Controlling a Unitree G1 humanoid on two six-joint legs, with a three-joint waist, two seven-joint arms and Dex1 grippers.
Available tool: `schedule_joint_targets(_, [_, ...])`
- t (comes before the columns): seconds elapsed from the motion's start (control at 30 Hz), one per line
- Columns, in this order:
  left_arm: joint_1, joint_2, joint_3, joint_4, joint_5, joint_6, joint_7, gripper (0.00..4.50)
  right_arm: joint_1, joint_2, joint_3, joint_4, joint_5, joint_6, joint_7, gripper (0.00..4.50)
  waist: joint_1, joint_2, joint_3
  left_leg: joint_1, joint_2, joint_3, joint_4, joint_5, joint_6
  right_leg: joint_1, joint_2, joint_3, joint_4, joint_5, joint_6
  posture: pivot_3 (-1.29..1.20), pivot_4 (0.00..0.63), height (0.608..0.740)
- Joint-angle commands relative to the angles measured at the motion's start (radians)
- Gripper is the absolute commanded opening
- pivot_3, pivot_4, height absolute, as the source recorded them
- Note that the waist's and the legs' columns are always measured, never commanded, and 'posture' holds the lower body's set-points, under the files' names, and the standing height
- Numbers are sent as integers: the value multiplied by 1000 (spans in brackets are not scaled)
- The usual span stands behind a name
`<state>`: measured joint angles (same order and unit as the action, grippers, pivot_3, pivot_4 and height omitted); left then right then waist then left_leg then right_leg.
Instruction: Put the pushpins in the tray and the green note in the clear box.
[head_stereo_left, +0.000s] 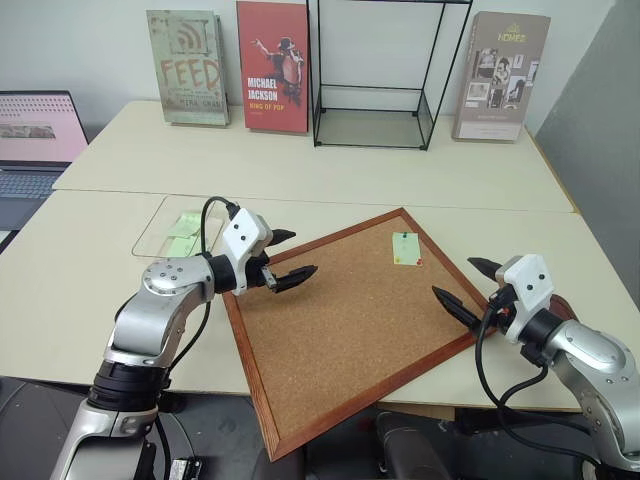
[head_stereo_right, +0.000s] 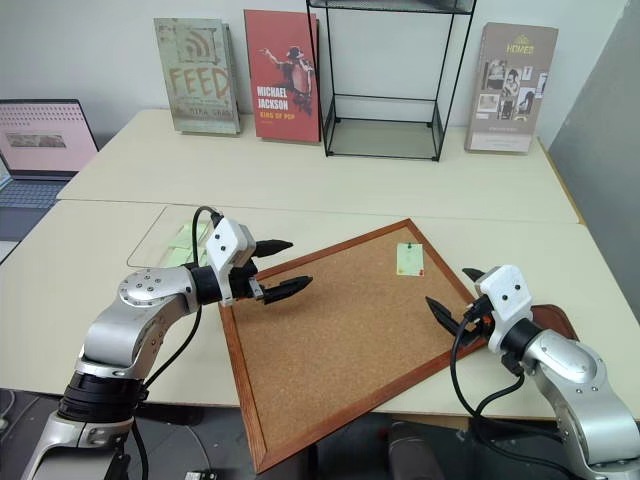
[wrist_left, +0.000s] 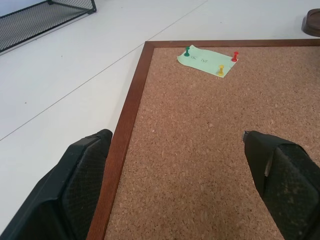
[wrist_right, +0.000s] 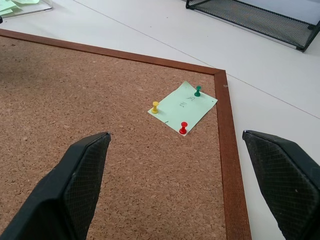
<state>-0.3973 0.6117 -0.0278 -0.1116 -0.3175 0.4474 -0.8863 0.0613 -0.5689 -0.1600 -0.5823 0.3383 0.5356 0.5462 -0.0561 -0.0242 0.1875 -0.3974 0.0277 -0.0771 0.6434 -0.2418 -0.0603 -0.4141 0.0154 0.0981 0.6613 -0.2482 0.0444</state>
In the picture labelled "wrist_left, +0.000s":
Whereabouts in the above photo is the black wire mesh tray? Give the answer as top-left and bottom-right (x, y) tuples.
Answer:
(0, 0), (97, 54)

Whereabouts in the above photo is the green paper note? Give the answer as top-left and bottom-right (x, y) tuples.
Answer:
(176, 44), (239, 79)

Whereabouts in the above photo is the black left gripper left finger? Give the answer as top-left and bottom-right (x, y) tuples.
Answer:
(0, 128), (114, 240)

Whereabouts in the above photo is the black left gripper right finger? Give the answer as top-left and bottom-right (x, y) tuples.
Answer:
(241, 130), (320, 240)

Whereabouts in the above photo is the wood-framed cork board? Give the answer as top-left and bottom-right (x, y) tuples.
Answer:
(87, 38), (320, 240)

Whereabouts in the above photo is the dark brown wooden dish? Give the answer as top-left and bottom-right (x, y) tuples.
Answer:
(301, 8), (320, 35)

